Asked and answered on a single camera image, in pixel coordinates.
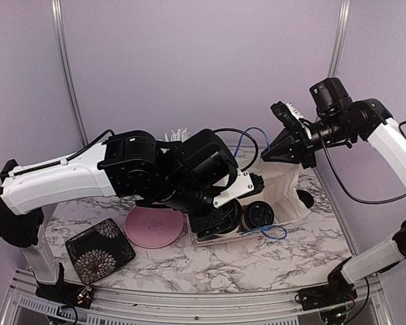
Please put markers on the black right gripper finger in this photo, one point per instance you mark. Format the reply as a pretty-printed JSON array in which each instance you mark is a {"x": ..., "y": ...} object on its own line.
[
  {"x": 284, "y": 141},
  {"x": 280, "y": 155}
]

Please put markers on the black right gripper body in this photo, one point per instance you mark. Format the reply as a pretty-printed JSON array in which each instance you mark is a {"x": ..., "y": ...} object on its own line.
[{"x": 308, "y": 156}]

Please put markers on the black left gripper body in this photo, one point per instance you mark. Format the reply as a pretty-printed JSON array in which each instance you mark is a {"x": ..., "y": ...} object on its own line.
[{"x": 187, "y": 198}]

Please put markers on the blue checkered paper bag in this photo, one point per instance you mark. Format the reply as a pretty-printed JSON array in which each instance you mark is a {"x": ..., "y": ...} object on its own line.
[{"x": 280, "y": 193}]

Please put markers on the stack of black lids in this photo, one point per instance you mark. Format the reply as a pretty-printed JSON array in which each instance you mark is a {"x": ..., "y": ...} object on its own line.
[{"x": 306, "y": 198}]

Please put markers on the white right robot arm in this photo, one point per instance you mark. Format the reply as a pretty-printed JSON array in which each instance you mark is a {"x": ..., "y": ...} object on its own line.
[{"x": 360, "y": 154}]

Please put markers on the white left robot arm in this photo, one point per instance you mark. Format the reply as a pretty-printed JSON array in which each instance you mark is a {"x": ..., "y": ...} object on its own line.
[{"x": 185, "y": 176}]

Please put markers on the pink round plate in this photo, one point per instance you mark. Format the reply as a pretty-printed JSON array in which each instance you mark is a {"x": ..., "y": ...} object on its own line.
[{"x": 153, "y": 228}]

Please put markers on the bundle of wrapped white straws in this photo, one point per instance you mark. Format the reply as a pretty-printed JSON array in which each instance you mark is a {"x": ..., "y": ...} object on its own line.
[{"x": 177, "y": 135}]

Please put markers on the black floral square plate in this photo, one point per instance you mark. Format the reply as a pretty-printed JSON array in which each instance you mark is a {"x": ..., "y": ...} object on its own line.
[{"x": 99, "y": 251}]

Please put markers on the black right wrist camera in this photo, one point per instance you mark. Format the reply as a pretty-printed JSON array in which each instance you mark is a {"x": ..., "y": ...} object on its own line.
[{"x": 330, "y": 97}]

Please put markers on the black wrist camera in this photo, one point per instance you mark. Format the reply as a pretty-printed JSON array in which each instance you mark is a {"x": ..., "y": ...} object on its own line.
[
  {"x": 211, "y": 166},
  {"x": 330, "y": 97}
]

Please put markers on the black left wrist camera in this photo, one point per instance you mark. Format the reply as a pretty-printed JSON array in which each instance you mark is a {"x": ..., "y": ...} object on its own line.
[{"x": 211, "y": 166}]

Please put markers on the right aluminium frame post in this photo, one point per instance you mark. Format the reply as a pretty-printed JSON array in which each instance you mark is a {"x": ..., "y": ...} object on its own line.
[{"x": 340, "y": 38}]

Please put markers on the aluminium frame post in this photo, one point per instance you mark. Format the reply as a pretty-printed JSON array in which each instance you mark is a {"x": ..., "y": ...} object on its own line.
[
  {"x": 340, "y": 38},
  {"x": 60, "y": 36}
]

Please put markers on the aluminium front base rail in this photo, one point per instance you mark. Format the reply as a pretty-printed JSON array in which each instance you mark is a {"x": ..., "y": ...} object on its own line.
[{"x": 120, "y": 306}]

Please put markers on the left aluminium frame post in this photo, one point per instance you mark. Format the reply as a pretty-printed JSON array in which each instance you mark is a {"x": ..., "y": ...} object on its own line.
[{"x": 60, "y": 36}]

